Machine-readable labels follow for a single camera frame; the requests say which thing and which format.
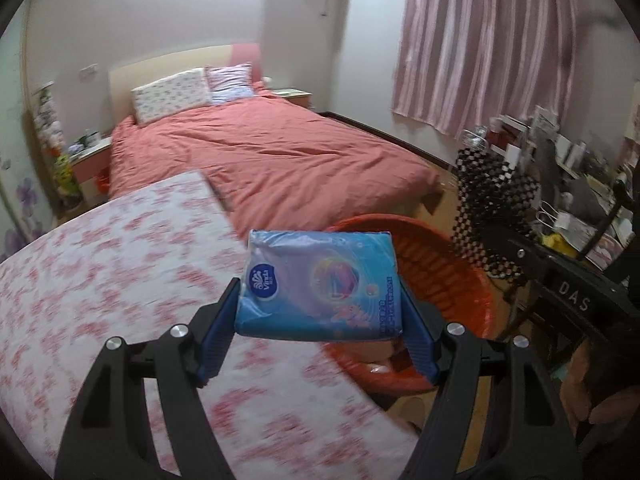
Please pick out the pink floral table cloth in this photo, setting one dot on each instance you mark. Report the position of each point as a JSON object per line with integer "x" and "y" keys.
{"x": 135, "y": 267}

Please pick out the floral wardrobe doors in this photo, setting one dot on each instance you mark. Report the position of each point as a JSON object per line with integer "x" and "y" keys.
{"x": 27, "y": 202}

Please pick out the hanging plush toys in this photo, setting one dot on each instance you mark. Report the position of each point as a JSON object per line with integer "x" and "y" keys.
{"x": 52, "y": 140}

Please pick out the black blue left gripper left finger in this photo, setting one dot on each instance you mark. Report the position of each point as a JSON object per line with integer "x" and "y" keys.
{"x": 108, "y": 434}

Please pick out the red plastic basin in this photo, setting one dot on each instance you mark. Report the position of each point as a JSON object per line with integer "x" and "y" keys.
{"x": 435, "y": 274}

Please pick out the blue tissue pack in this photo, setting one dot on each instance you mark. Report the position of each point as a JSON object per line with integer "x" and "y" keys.
{"x": 320, "y": 286}

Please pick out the beige pink headboard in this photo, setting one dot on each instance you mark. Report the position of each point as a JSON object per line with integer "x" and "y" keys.
{"x": 124, "y": 78}

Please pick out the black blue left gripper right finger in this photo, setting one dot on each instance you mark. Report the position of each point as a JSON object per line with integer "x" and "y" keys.
{"x": 526, "y": 434}

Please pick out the pink striped pillow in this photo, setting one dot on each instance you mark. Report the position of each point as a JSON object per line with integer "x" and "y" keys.
{"x": 229, "y": 83}

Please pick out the salmon pink bed quilt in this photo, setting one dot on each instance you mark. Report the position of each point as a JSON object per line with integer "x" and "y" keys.
{"x": 272, "y": 164}

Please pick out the cluttered desk pile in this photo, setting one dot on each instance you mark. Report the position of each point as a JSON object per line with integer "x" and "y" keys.
{"x": 558, "y": 191}

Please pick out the right bedside table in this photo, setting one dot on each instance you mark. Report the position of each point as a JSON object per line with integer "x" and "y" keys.
{"x": 295, "y": 96}

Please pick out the black spiky plastic mat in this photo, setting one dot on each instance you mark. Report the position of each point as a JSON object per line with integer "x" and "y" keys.
{"x": 491, "y": 224}

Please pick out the pink left nightstand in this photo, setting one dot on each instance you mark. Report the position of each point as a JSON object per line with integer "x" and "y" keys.
{"x": 91, "y": 169}

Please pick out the pink striped curtain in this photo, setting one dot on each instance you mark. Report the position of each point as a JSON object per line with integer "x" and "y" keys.
{"x": 462, "y": 62}

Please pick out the white floral pillow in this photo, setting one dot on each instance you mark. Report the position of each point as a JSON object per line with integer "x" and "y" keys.
{"x": 170, "y": 95}

